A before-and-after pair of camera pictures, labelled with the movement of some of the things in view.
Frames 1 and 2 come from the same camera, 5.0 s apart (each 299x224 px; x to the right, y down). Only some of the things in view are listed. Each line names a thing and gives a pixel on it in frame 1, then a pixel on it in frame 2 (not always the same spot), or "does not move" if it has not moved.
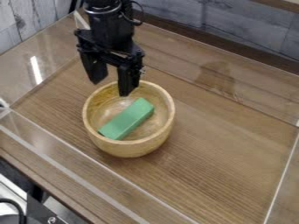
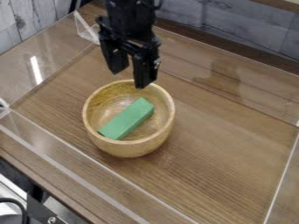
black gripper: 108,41 to 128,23
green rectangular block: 126,119 does not move
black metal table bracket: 37,212 does not move
